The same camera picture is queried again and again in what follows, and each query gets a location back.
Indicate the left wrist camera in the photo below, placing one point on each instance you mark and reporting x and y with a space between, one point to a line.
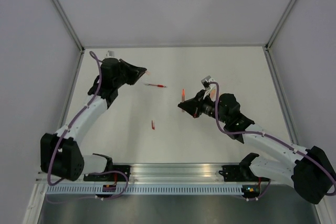
110 54

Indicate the right aluminium frame post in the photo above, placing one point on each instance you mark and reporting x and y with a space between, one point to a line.
280 24

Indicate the aluminium frame post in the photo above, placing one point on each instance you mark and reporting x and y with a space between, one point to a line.
67 24
280 24

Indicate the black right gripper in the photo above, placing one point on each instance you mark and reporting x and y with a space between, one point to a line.
193 106

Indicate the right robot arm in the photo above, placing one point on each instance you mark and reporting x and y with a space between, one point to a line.
307 170

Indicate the white slotted cable duct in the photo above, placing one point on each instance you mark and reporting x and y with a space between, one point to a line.
147 189

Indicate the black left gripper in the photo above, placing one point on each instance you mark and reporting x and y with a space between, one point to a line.
135 73

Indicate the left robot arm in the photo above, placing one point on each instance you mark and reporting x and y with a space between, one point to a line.
60 153

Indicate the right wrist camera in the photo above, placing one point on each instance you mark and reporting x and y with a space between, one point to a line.
208 85

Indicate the wooden orange highlighter pencil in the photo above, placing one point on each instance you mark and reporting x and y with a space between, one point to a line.
183 98

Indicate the translucent orange highlighter marker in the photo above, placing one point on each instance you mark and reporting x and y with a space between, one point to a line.
213 93

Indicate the left aluminium frame post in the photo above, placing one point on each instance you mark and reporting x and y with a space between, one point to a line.
67 24

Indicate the aluminium mounting rail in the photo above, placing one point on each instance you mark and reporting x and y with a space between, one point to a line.
165 173

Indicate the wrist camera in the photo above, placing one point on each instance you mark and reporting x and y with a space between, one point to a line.
208 85
110 54

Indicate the red pen cap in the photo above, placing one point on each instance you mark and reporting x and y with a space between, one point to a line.
153 125

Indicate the red gel pen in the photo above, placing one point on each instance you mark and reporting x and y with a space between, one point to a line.
155 85

